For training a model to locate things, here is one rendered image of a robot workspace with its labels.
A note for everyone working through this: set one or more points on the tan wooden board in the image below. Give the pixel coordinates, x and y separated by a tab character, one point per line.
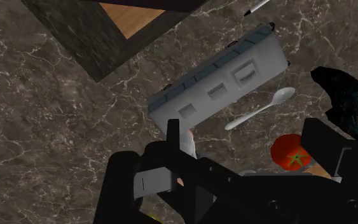
317	172

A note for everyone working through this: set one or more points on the white rounded object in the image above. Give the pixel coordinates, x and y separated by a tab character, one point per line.
187	145

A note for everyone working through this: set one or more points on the black curved object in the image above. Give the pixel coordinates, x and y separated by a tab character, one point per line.
349	96

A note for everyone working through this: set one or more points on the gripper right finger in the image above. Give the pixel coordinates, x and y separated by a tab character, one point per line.
324	145

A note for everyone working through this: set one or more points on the white pen with black tip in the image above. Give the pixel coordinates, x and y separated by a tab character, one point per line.
257	6

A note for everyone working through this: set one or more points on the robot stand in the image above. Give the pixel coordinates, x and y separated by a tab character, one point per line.
82	40

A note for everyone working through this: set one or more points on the red tomato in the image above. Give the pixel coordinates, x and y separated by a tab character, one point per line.
285	149

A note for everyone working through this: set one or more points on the grey toy bus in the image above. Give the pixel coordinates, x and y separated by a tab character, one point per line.
253	59

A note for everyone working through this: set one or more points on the white spoon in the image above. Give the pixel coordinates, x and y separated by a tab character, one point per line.
279	96

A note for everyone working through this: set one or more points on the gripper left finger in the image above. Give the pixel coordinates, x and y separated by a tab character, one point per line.
119	186

